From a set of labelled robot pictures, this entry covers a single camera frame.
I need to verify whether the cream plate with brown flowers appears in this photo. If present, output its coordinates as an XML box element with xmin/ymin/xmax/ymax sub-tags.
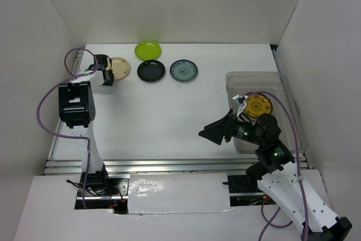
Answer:
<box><xmin>111</xmin><ymin>57</ymin><xmax>131</xmax><ymax>81</ymax></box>

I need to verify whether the clear plastic bin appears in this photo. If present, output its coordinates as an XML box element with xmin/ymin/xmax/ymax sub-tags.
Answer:
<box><xmin>226</xmin><ymin>72</ymin><xmax>308</xmax><ymax>154</ymax></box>

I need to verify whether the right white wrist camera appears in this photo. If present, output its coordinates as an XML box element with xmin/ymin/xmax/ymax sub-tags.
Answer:
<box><xmin>232</xmin><ymin>95</ymin><xmax>248</xmax><ymax>118</ymax></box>

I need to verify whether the aluminium rail frame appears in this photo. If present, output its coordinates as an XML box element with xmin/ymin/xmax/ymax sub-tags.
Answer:
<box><xmin>42</xmin><ymin>43</ymin><xmax>311</xmax><ymax>177</ymax></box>

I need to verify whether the yellow patterned plate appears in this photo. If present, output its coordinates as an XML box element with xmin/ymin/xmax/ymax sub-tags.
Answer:
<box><xmin>244</xmin><ymin>93</ymin><xmax>273</xmax><ymax>119</ymax></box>

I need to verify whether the small blue floral plate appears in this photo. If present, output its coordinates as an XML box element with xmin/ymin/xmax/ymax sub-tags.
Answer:
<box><xmin>170</xmin><ymin>59</ymin><xmax>198</xmax><ymax>83</ymax></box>

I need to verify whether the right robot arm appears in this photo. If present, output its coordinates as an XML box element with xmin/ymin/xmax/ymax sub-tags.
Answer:
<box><xmin>199</xmin><ymin>111</ymin><xmax>352</xmax><ymax>240</ymax></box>

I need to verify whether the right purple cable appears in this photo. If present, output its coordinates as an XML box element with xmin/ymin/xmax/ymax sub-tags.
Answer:
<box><xmin>245</xmin><ymin>91</ymin><xmax>308</xmax><ymax>241</ymax></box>

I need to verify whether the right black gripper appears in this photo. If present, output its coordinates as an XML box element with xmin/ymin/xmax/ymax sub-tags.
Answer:
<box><xmin>198</xmin><ymin>108</ymin><xmax>263</xmax><ymax>144</ymax></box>

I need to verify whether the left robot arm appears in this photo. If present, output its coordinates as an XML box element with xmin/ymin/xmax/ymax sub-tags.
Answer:
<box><xmin>58</xmin><ymin>54</ymin><xmax>114</xmax><ymax>196</ymax></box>

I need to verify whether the green plate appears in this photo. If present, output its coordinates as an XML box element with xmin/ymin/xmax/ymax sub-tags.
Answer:
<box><xmin>134</xmin><ymin>40</ymin><xmax>162</xmax><ymax>61</ymax></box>

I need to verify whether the white taped cover panel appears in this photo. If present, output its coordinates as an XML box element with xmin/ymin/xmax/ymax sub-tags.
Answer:
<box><xmin>127</xmin><ymin>173</ymin><xmax>231</xmax><ymax>215</ymax></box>

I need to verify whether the black plate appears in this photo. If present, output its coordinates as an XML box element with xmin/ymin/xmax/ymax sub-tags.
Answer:
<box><xmin>137</xmin><ymin>60</ymin><xmax>165</xmax><ymax>83</ymax></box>

